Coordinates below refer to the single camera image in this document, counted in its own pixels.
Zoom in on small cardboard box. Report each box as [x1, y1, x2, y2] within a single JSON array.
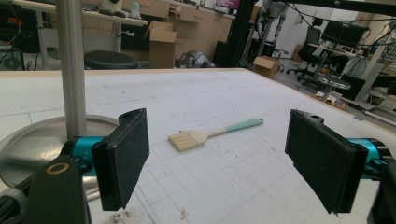
[[251, 55, 281, 80]]

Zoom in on black metal frame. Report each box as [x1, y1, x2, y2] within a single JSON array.
[[226, 0, 396, 69]]

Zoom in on grey plastic shell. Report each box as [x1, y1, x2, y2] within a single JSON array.
[[175, 49, 216, 69]]

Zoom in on round metal stool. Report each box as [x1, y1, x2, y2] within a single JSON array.
[[314, 74, 353, 102]]

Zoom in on teal handled pastry brush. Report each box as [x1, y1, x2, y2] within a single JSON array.
[[167, 118, 264, 153]]

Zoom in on black office chair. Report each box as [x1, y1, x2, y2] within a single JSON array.
[[286, 26, 331, 87]]

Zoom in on white desk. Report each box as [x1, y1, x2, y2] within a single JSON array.
[[12, 0, 149, 71]]

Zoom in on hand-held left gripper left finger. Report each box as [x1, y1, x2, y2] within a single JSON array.
[[91, 107, 150, 212]]

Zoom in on black round stool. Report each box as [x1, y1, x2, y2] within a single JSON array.
[[83, 49, 139, 70]]

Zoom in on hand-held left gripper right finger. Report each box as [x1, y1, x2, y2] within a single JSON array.
[[284, 108, 369, 215]]

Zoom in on white grid mat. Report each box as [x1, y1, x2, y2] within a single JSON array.
[[0, 69, 390, 224]]

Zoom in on black monitor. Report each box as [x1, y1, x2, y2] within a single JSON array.
[[320, 21, 371, 48]]

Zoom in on tall cardboard box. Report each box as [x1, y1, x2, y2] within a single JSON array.
[[146, 21, 177, 69]]

